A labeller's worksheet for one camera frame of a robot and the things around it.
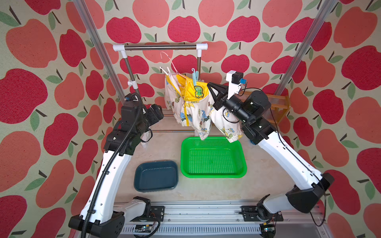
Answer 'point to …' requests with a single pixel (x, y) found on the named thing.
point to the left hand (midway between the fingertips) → (158, 111)
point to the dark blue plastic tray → (156, 176)
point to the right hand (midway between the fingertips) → (212, 86)
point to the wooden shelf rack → (280, 105)
